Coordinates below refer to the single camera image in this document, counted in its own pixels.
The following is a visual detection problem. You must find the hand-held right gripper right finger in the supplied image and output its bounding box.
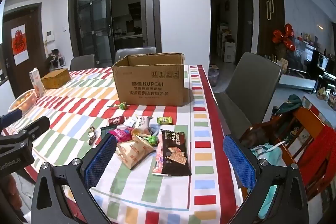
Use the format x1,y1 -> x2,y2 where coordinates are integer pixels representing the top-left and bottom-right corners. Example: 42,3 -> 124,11
223,134 -> 310,224

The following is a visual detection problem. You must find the red white door poster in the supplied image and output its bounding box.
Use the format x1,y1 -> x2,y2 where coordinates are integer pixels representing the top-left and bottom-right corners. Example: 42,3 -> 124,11
11,25 -> 29,65

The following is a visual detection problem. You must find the dark green cloth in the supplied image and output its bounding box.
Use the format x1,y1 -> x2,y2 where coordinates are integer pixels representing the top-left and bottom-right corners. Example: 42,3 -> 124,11
276,94 -> 303,115

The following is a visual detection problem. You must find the colourful striped tablecloth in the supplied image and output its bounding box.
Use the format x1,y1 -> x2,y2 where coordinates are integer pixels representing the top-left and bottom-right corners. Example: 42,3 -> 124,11
0,64 -> 244,224

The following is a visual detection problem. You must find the white snack packet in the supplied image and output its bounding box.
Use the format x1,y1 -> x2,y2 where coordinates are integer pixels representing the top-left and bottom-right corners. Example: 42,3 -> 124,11
131,114 -> 155,135

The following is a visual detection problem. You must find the white orange drink carton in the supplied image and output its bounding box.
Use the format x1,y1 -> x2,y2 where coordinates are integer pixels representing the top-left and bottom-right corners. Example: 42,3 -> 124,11
28,68 -> 46,98

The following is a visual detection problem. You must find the pink snack packet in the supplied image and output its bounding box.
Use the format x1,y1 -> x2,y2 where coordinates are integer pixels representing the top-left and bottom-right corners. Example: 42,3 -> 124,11
109,127 -> 133,143

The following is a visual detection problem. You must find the clear bowl of oranges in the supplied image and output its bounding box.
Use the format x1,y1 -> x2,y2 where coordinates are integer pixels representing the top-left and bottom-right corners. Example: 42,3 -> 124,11
8,89 -> 37,115

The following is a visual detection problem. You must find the white pink printed packet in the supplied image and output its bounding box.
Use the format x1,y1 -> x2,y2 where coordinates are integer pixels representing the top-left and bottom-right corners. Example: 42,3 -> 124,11
152,145 -> 168,176

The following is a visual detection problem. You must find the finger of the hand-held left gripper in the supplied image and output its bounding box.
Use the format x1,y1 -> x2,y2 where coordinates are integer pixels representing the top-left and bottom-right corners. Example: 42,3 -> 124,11
0,109 -> 23,125
14,116 -> 51,142

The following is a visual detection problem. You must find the beige snack packet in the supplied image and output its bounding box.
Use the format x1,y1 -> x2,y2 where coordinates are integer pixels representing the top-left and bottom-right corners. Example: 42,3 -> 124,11
117,135 -> 156,170

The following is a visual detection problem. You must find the green wrapped lollipop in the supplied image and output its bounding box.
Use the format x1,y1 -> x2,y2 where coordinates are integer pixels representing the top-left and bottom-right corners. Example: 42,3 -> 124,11
107,102 -> 129,110
136,135 -> 158,147

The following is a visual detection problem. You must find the woven basket box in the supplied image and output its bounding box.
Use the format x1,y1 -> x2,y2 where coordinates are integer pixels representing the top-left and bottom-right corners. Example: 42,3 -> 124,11
41,68 -> 71,89

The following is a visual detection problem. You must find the dark brown door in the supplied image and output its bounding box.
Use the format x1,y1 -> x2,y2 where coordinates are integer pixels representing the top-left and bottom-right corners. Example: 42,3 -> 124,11
3,3 -> 46,98

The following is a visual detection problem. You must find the teal cloth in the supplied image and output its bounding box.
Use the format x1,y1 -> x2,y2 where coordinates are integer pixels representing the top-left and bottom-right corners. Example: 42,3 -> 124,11
251,143 -> 283,216

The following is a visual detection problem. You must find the small white shelf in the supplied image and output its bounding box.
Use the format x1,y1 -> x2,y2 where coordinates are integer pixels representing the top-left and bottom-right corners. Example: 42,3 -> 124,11
48,49 -> 66,71

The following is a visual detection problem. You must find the brown cardboard box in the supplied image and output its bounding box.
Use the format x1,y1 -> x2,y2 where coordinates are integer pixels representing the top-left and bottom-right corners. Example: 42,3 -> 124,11
112,53 -> 185,107

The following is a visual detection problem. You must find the dark framed glass door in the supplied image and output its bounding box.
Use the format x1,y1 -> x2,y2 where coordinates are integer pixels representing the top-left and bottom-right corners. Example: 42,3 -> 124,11
69,0 -> 161,68

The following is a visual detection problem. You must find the silver wrapped candy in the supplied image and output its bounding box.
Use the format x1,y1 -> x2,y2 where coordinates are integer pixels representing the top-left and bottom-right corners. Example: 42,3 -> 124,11
88,126 -> 97,146

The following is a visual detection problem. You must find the grey dining chair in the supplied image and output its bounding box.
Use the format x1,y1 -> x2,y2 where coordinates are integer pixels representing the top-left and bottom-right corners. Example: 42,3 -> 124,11
115,46 -> 156,65
214,52 -> 282,139
70,54 -> 95,71

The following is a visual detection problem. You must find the orange wooden high chair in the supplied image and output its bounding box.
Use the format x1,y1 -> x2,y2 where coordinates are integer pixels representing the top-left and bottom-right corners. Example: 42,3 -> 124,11
273,106 -> 332,201

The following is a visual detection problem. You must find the red foil balloon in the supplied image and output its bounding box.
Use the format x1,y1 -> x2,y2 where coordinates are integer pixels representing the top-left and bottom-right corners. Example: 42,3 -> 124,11
272,23 -> 296,52

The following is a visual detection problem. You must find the red cloth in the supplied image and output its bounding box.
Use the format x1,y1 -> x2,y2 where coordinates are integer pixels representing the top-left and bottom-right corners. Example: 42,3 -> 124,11
319,124 -> 336,182

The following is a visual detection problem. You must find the dark green snack packet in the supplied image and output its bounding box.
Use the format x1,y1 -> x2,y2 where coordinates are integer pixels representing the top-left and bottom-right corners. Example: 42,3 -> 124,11
100,126 -> 116,139

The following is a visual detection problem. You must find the white hallway cabinet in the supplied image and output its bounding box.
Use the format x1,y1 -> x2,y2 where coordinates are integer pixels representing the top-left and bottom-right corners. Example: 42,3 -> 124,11
223,42 -> 235,63

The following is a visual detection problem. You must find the small white packet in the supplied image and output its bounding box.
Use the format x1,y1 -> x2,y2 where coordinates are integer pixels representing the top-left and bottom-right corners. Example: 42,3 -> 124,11
123,116 -> 137,128

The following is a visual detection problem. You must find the dark brown biscuit packet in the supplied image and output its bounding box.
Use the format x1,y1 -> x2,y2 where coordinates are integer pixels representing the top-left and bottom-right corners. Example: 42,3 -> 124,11
157,130 -> 192,176

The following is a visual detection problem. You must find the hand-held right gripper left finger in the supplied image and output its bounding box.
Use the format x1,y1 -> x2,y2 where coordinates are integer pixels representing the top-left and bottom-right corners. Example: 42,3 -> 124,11
31,133 -> 117,224

